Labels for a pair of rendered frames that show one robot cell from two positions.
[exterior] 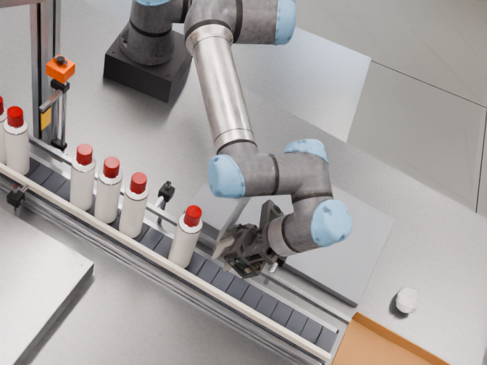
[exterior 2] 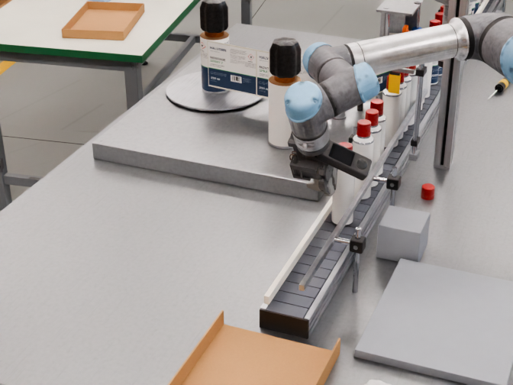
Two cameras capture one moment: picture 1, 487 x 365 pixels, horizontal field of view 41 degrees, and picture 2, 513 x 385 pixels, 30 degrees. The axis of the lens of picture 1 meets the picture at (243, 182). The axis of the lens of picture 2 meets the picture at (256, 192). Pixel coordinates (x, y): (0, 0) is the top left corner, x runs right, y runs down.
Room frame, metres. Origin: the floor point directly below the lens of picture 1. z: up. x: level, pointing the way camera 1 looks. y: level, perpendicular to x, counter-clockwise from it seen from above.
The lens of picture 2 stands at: (1.00, -1.89, 2.06)
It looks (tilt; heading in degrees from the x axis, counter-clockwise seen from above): 29 degrees down; 103
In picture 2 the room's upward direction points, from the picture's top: straight up
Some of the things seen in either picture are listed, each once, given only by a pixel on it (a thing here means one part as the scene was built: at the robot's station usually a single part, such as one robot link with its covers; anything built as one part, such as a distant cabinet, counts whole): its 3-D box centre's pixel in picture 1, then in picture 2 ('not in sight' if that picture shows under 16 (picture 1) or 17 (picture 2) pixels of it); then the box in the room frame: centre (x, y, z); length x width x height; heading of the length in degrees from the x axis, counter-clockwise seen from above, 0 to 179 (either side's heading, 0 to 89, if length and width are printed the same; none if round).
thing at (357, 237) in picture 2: (271, 273); (346, 258); (0.81, -0.14, 0.91); 0.07 x 0.03 x 0.17; 170
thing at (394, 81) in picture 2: (46, 116); (394, 82); (0.85, 0.44, 1.09); 0.03 x 0.01 x 0.06; 170
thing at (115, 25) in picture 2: not in sight; (104, 20); (-0.37, 1.51, 0.82); 0.34 x 0.24 x 0.04; 95
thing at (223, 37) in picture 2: not in sight; (214, 44); (0.28, 0.77, 1.04); 0.09 x 0.09 x 0.29
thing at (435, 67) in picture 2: not in sight; (432, 52); (0.93, 0.98, 0.98); 0.05 x 0.05 x 0.20
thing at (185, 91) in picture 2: not in sight; (216, 90); (0.28, 0.77, 0.89); 0.31 x 0.31 x 0.01
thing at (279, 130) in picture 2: not in sight; (285, 92); (0.56, 0.47, 1.03); 0.09 x 0.09 x 0.30
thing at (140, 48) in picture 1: (148, 32); not in sight; (1.36, 0.39, 0.97); 0.15 x 0.15 x 0.10
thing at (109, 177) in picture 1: (108, 190); (369, 148); (0.81, 0.27, 0.98); 0.05 x 0.05 x 0.20
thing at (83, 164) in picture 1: (82, 177); (375, 137); (0.82, 0.33, 0.98); 0.05 x 0.05 x 0.20
